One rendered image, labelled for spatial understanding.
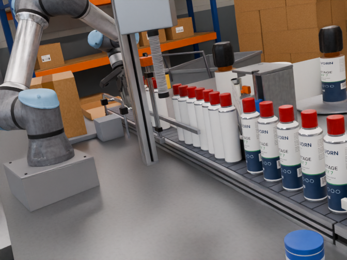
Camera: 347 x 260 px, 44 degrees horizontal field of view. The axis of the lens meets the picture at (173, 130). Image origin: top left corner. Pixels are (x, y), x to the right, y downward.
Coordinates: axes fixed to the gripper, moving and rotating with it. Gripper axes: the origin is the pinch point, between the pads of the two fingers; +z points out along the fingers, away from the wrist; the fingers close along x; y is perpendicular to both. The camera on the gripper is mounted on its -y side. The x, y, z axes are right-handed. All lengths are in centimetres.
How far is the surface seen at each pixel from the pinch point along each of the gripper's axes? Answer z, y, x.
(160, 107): 12.0, 4.4, -24.1
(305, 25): -100, 263, 143
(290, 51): -87, 259, 174
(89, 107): -29, 1, 70
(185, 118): 25, 2, -46
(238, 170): 49, 1, -68
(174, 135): 25.6, 4.2, -28.3
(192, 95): 20, 3, -55
